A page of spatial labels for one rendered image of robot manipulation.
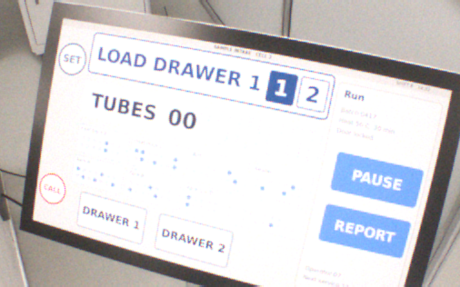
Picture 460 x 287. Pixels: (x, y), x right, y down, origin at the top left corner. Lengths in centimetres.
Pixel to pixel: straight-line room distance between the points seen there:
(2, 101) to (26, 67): 25
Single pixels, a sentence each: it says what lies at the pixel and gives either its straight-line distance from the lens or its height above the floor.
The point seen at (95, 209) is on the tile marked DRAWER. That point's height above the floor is 101.
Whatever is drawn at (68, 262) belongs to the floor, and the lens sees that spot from 188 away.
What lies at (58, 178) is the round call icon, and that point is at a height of 103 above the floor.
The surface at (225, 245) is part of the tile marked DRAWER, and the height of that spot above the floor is 101.
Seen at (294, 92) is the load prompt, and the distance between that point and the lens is 60.
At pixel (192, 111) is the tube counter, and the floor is 112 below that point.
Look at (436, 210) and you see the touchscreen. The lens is 61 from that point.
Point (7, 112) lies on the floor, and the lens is 250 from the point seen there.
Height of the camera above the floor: 154
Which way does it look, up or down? 46 degrees down
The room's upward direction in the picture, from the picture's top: 1 degrees clockwise
